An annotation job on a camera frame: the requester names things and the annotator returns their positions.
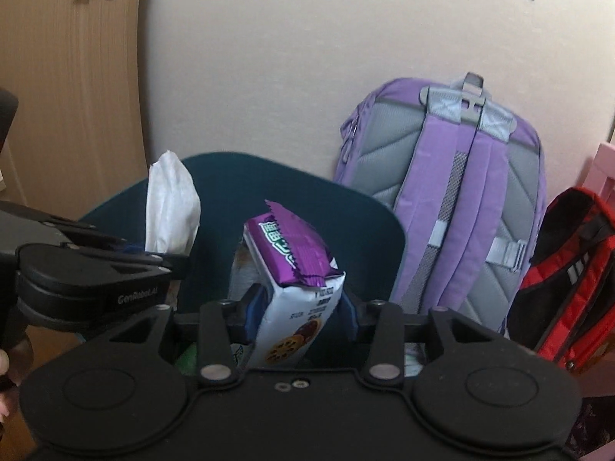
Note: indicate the white tissue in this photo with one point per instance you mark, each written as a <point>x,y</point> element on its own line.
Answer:
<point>170,201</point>

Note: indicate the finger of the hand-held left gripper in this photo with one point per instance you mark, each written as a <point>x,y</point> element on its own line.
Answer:
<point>91,236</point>
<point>158,260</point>

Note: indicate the dark teal trash bin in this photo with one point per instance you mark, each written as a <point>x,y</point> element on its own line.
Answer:
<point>288,187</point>

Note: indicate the purple white biscuit packet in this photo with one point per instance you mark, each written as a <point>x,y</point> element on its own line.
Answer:
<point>298,297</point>

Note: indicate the purple grey backpack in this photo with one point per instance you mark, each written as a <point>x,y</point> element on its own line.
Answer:
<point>432,177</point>

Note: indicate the person's left hand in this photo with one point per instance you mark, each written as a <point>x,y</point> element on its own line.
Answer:
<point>4,362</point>

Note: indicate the beige wooden door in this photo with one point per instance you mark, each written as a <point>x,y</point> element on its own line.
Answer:
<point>72,81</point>

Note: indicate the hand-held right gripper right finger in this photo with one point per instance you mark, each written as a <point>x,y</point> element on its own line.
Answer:
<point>353,324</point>

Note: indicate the purple patterned bag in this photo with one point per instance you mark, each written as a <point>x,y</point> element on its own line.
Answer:
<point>593,422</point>

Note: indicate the red black backpack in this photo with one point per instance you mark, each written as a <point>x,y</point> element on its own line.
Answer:
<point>576,259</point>

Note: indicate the pink furniture frame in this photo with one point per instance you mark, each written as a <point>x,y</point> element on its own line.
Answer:
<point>603,168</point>

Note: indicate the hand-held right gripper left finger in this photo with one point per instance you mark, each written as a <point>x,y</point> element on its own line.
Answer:
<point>254,314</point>

